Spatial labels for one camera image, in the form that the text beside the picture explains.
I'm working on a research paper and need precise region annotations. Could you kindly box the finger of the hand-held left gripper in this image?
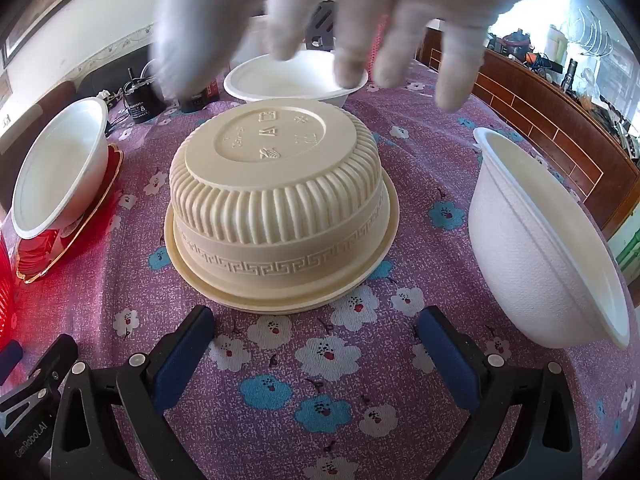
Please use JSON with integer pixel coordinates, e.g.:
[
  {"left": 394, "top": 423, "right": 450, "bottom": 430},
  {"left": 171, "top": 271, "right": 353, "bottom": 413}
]
[
  {"left": 0, "top": 341, "right": 24, "bottom": 384},
  {"left": 0, "top": 334, "right": 78, "bottom": 406}
]

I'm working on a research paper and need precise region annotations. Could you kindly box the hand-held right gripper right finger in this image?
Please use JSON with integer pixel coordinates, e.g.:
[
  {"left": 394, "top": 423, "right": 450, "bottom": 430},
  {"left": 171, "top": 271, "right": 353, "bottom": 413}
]
[{"left": 414, "top": 305, "right": 583, "bottom": 480}]

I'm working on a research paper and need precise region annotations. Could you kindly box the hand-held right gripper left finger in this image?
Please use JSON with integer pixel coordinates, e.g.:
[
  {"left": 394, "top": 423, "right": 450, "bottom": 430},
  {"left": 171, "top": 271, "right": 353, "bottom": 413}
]
[{"left": 50, "top": 305, "right": 216, "bottom": 480}]

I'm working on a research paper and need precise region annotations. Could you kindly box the red plate with gold rim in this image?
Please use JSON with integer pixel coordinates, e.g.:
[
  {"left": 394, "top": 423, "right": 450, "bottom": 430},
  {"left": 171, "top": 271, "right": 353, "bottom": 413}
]
[{"left": 15, "top": 142, "right": 125, "bottom": 285}]

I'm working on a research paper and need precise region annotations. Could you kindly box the white paper bowl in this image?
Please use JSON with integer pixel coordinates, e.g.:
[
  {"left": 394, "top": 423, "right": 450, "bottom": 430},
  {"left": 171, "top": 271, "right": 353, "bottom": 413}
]
[
  {"left": 467, "top": 127, "right": 632, "bottom": 351},
  {"left": 10, "top": 97, "right": 111, "bottom": 241},
  {"left": 223, "top": 51, "right": 369, "bottom": 109}
]

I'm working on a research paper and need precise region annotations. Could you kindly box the person's right hand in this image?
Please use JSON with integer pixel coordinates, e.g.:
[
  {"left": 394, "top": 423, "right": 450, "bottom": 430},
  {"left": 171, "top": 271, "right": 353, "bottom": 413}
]
[{"left": 152, "top": 0, "right": 576, "bottom": 113}]

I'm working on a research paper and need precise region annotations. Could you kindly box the purple floral tablecloth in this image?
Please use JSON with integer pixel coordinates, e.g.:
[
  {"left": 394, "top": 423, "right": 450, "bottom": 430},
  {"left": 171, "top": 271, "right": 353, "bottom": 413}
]
[{"left": 0, "top": 57, "right": 640, "bottom": 480}]

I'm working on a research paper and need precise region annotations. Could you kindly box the brown wooden sideboard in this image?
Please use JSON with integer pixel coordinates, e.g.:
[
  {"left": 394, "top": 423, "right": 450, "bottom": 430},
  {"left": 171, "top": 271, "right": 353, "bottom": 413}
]
[{"left": 417, "top": 25, "right": 640, "bottom": 241}]

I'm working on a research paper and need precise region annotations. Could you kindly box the black box device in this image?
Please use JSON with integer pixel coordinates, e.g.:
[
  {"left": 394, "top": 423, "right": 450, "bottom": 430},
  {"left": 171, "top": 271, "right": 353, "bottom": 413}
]
[{"left": 179, "top": 79, "right": 222, "bottom": 114}]

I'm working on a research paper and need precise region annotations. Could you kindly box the black round device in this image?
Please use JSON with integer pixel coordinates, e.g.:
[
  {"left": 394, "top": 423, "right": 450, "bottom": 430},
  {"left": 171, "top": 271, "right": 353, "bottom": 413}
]
[{"left": 122, "top": 67, "right": 167, "bottom": 124}]

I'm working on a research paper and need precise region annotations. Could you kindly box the black leather sofa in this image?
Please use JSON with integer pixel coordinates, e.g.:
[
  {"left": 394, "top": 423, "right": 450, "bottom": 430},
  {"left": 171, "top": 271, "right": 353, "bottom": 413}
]
[{"left": 77, "top": 62, "right": 161, "bottom": 106}]

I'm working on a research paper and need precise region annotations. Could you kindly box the white bottle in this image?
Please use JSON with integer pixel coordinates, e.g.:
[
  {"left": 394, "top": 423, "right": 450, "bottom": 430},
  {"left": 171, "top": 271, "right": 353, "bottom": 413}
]
[{"left": 545, "top": 24, "right": 569, "bottom": 61}]

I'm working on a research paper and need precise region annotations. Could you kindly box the framed wall painting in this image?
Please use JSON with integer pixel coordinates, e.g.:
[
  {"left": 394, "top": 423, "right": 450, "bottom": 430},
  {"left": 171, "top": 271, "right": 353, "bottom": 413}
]
[{"left": 0, "top": 0, "right": 126, "bottom": 68}]

